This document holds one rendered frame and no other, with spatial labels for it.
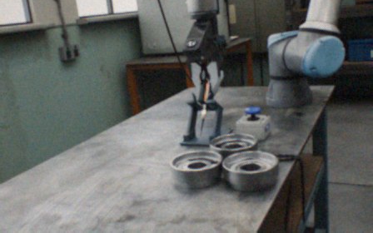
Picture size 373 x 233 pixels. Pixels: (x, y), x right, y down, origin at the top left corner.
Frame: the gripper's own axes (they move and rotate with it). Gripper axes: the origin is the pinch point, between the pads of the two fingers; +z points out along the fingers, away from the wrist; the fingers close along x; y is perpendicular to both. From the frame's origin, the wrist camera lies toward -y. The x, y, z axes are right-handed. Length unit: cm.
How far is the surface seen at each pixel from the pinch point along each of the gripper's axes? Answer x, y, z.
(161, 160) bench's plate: 4.9, -19.1, 11.8
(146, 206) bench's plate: -3.7, -39.9, 11.8
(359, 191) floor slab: -31, 136, 92
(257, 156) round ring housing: -18.9, -20.8, 8.6
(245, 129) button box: -10.7, -3.2, 8.9
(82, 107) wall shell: 148, 116, 37
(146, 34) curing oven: 131, 186, -5
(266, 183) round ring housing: -22.7, -29.2, 10.3
